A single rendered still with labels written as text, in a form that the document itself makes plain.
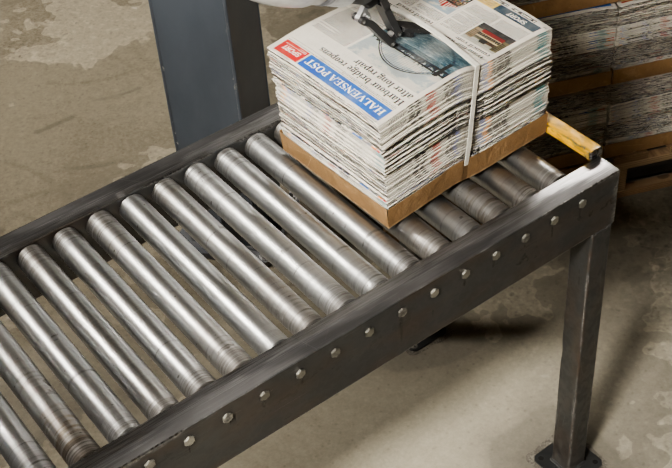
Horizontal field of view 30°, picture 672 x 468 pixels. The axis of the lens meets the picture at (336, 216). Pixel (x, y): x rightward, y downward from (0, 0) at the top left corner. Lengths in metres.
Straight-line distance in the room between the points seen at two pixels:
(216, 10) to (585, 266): 1.01
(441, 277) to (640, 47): 1.26
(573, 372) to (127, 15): 2.23
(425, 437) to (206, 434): 1.02
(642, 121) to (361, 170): 1.33
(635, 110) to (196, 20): 1.11
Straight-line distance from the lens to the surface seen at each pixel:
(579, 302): 2.36
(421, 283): 1.96
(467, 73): 2.00
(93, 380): 1.89
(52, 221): 2.17
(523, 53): 2.08
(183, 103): 2.96
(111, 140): 3.66
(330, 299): 1.95
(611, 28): 3.01
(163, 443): 1.79
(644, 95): 3.18
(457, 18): 2.12
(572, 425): 2.61
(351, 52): 2.04
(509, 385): 2.88
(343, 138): 2.02
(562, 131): 2.22
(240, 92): 2.90
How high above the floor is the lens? 2.17
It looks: 41 degrees down
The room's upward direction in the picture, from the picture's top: 5 degrees counter-clockwise
